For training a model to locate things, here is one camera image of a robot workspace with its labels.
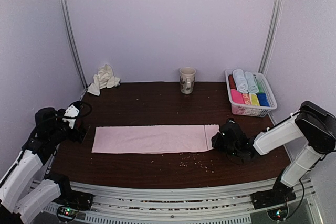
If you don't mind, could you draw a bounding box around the pink towel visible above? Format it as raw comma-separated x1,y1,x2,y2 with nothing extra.
91,124,219,154
230,89,244,104

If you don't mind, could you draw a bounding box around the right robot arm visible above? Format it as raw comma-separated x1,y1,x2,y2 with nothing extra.
211,101,335,204

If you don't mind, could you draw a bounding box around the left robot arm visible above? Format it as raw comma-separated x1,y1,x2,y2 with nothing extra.
1,101,93,223

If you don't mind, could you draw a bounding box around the pink rolled towel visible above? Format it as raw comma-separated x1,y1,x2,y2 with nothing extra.
230,89,244,104

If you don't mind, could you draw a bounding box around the orange patterned rolled towel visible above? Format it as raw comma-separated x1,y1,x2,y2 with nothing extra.
242,93,251,105

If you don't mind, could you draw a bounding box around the yellow rolled towel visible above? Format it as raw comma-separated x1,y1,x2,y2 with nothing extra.
249,93,260,106

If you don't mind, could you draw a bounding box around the white plastic basket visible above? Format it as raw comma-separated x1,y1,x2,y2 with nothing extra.
225,69,277,118

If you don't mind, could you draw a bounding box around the dark red rolled towel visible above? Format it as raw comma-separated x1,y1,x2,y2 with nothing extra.
228,74,237,90

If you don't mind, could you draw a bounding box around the pale blue rolled towel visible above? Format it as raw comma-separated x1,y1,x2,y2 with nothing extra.
244,71,259,94

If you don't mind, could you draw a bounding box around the light blue rolled towel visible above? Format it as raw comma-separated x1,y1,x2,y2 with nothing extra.
232,69,248,93

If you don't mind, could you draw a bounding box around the green rolled towel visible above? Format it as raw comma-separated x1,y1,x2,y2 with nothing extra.
256,80,265,93

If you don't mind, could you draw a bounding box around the cream crumpled towel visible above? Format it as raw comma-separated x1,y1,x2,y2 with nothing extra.
87,64,120,96

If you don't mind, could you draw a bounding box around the floral ceramic mug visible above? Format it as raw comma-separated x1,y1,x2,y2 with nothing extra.
179,67,196,94

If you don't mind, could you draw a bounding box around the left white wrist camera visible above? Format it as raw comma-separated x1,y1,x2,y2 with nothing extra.
62,104,80,129

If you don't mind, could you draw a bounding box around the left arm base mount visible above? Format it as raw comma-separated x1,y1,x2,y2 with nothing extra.
52,191,94,223

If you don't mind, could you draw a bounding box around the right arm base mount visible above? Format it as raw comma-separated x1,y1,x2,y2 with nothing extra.
251,189,296,222

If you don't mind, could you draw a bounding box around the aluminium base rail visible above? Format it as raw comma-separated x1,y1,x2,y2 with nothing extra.
20,178,326,224

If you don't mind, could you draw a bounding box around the right aluminium frame post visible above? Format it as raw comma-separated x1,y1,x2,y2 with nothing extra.
258,0,284,75

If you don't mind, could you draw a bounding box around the aluminium frame post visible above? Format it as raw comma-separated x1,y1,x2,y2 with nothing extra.
258,0,284,75
60,0,88,89

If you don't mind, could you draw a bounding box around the left aluminium frame post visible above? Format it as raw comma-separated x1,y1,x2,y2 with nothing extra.
60,0,88,89

